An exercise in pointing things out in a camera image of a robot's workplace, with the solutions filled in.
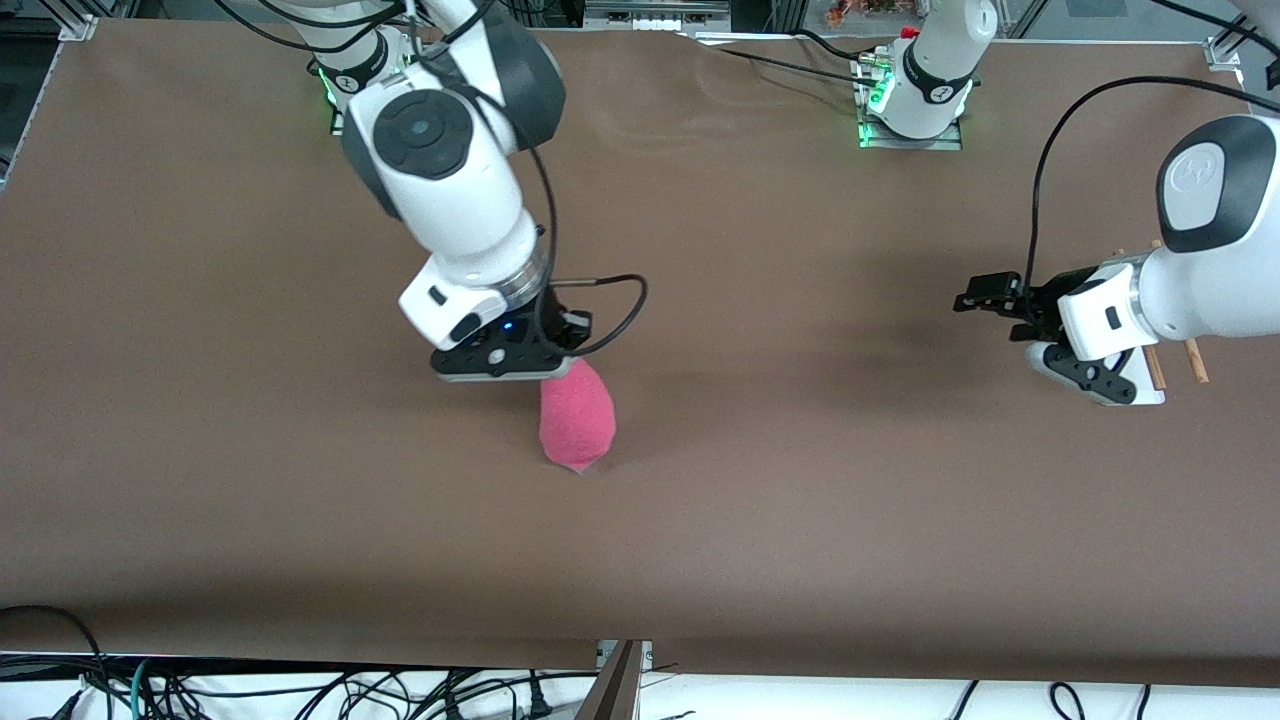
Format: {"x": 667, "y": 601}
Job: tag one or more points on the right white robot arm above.
{"x": 450, "y": 200}

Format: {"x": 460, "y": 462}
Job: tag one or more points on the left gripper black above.
{"x": 1040, "y": 302}

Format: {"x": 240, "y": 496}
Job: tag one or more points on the wooden post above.
{"x": 615, "y": 695}

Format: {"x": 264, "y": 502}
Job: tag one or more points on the pink towel with grey back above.
{"x": 578, "y": 415}

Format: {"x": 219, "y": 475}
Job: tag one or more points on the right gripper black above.
{"x": 553, "y": 322}

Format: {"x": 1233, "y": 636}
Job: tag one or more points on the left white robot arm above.
{"x": 1190, "y": 290}

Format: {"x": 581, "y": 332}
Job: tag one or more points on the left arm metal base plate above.
{"x": 915, "y": 143}

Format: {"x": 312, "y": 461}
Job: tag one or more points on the white power strip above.
{"x": 655, "y": 22}

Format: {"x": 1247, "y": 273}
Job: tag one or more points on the small metal bracket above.
{"x": 604, "y": 655}

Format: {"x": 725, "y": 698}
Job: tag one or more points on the white rack with wooden bars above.
{"x": 1197, "y": 365}

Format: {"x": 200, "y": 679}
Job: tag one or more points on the aluminium frame corner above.
{"x": 1225, "y": 50}
{"x": 80, "y": 25}

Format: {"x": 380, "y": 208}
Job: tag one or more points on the brown table cover sheet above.
{"x": 300, "y": 500}

